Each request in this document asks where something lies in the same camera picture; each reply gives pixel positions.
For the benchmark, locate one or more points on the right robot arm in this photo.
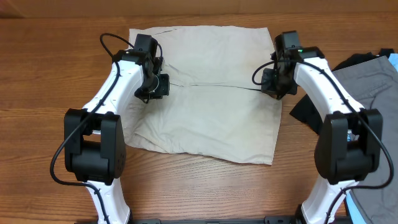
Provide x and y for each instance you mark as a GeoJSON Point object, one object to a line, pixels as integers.
{"type": "Point", "coordinates": [349, 143]}

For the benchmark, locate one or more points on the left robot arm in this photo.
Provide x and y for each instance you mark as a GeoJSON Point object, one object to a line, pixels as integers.
{"type": "Point", "coordinates": [94, 145]}

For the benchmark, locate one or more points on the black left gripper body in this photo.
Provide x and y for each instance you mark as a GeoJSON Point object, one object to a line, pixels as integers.
{"type": "Point", "coordinates": [154, 87]}

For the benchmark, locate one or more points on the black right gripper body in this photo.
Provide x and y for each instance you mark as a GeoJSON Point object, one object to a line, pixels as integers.
{"type": "Point", "coordinates": [278, 83]}

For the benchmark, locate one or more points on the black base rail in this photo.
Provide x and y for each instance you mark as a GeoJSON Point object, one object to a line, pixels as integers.
{"type": "Point", "coordinates": [211, 221]}

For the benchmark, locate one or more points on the beige shorts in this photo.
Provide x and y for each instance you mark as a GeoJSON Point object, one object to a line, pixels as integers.
{"type": "Point", "coordinates": [215, 106]}

